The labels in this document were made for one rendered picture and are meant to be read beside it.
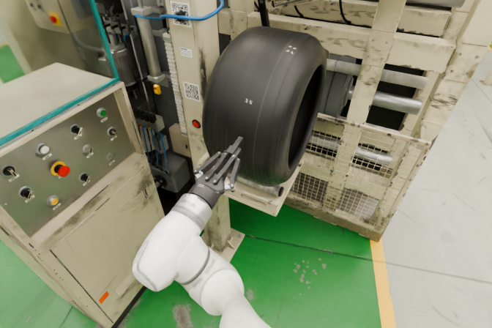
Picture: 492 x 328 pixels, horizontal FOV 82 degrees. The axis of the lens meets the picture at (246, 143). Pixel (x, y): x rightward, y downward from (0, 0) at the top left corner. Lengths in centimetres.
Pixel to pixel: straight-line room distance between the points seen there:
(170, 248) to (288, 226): 158
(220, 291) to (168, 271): 12
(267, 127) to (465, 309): 177
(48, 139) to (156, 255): 64
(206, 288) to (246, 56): 64
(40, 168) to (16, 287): 133
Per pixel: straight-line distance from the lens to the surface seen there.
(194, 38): 104
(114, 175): 134
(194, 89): 114
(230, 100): 85
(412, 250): 233
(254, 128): 82
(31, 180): 116
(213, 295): 69
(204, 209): 69
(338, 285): 202
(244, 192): 120
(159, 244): 65
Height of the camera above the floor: 178
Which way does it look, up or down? 40 degrees down
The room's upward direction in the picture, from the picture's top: straight up
